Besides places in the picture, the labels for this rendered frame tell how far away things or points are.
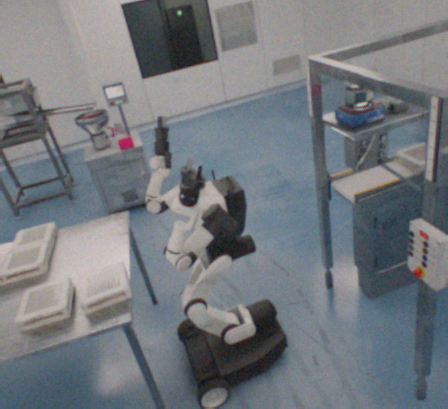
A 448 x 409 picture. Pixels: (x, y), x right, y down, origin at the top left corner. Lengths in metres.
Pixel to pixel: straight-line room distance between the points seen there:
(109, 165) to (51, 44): 3.03
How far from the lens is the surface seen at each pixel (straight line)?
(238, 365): 2.70
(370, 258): 2.94
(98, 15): 7.07
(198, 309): 2.43
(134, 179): 4.65
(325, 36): 8.27
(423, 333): 2.34
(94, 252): 2.69
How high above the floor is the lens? 2.30
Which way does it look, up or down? 29 degrees down
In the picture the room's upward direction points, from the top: 12 degrees counter-clockwise
